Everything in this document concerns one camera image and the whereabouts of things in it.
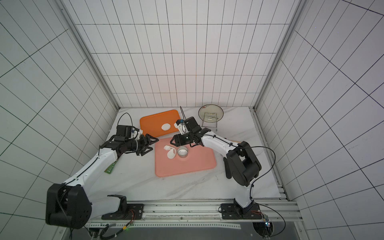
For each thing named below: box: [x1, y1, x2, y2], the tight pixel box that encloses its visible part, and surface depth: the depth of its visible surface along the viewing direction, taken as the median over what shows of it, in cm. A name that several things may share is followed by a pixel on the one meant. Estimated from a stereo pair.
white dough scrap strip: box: [163, 145, 176, 159], surface depth 95 cm
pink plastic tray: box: [155, 137, 217, 178], surface depth 92 cm
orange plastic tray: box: [140, 109, 181, 137], surface depth 112 cm
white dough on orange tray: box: [161, 123, 171, 131], surface depth 109 cm
